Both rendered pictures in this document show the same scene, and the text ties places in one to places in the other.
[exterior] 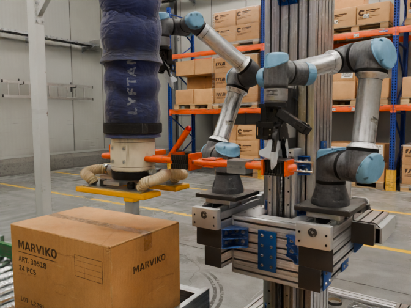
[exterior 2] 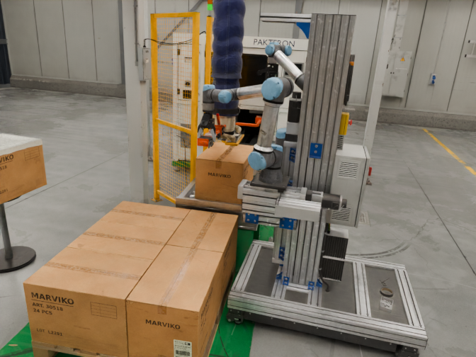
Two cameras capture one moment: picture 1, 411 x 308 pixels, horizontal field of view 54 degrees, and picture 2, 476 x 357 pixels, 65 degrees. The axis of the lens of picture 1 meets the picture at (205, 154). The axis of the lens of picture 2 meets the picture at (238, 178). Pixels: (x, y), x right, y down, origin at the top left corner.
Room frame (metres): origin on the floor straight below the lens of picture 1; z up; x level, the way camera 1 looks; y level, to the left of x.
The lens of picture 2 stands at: (0.59, -2.49, 1.82)
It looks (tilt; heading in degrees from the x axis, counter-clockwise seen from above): 19 degrees down; 68
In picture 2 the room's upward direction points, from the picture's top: 3 degrees clockwise
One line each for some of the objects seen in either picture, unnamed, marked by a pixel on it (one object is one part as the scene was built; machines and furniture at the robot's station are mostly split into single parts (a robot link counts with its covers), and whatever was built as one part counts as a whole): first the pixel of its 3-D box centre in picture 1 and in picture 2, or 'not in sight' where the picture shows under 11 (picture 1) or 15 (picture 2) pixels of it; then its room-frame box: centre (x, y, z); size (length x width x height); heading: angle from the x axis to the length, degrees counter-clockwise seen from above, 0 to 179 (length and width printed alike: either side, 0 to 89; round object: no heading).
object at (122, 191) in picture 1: (117, 187); not in sight; (1.51, 0.33, 1.13); 0.34 x 0.10 x 0.05; 59
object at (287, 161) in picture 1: (277, 167); (204, 141); (1.27, -0.23, 1.23); 0.08 x 0.07 x 0.05; 59
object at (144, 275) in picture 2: not in sight; (151, 267); (0.92, -0.23, 0.34); 1.20 x 1.00 x 0.40; 59
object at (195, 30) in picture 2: not in sight; (173, 120); (1.42, 1.41, 1.05); 0.87 x 0.10 x 2.10; 111
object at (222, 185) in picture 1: (227, 181); not in sight; (1.92, -0.11, 1.09); 0.15 x 0.15 x 0.10
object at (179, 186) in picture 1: (148, 180); (234, 137); (1.67, 0.24, 1.13); 0.34 x 0.10 x 0.05; 59
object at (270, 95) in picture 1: (275, 96); (207, 106); (1.29, -0.22, 1.46); 0.08 x 0.08 x 0.05
